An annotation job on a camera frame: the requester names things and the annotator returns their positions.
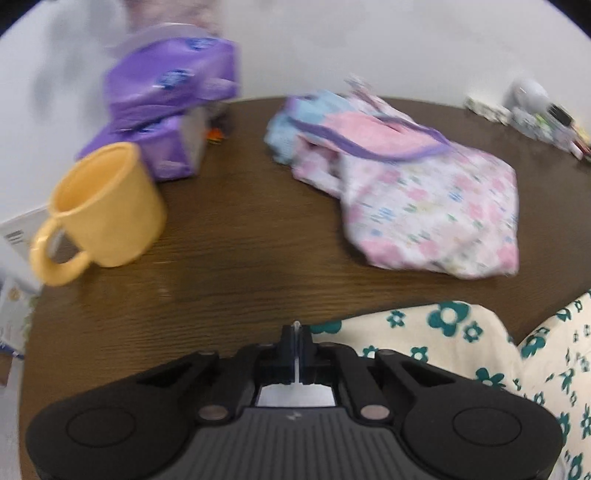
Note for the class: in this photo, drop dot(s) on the small orange object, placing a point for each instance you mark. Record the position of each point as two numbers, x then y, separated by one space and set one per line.
215 136

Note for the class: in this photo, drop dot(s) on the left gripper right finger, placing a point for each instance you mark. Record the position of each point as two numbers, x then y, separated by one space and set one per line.
348 375

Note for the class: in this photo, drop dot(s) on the grey tin box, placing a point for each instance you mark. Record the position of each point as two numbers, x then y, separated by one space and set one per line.
540 127

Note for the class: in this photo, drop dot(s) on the pink floral storage bag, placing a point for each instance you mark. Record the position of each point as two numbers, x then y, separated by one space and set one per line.
410 198

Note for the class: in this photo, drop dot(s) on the purple tissue pack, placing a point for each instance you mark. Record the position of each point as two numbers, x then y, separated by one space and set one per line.
171 148
169 77

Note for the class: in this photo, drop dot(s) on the upper purple tissue pack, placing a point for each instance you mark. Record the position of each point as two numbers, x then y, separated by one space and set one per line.
169 77

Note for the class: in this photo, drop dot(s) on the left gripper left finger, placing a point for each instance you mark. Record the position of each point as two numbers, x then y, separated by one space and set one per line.
238 380

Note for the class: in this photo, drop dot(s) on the yellow mug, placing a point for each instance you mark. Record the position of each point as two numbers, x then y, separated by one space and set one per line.
109 208

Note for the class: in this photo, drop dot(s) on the black small device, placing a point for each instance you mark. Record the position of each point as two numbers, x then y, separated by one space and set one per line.
560 115

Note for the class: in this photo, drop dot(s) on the lower purple tissue pack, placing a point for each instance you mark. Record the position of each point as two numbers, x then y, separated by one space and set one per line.
171 148

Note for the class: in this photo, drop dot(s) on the white paper box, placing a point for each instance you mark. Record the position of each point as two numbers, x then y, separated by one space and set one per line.
16 236

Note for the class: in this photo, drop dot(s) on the cream green flower shirt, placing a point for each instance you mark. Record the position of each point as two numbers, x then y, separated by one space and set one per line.
550 367

